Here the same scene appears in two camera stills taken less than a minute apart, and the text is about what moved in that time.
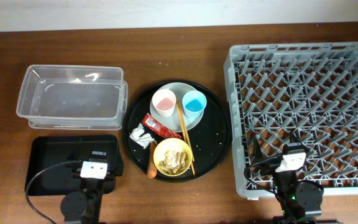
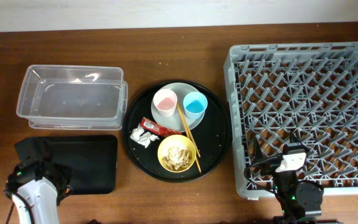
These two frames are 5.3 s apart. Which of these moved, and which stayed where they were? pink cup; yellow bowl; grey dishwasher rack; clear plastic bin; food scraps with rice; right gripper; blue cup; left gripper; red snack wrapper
Moved: left gripper; yellow bowl; food scraps with rice; red snack wrapper
Stayed: clear plastic bin; blue cup; pink cup; right gripper; grey dishwasher rack
